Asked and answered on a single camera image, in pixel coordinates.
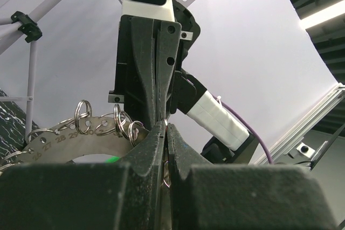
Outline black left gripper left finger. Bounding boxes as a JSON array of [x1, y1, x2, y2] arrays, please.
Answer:
[[1, 122, 166, 229]]

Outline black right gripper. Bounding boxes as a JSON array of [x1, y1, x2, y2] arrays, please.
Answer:
[[107, 0, 202, 126]]

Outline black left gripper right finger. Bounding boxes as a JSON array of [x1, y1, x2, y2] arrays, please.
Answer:
[[167, 124, 337, 229]]

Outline key with green tag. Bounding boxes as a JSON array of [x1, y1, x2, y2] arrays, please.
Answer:
[[105, 156, 120, 163]]

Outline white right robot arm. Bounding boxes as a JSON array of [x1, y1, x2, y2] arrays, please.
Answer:
[[108, 0, 258, 163]]

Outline lilac music stand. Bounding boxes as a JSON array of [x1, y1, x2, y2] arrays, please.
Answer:
[[0, 0, 219, 139]]

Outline aluminium frame rail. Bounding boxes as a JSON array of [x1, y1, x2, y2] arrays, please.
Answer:
[[262, 82, 344, 162]]

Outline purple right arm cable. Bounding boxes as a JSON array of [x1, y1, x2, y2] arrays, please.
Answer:
[[210, 92, 275, 165]]

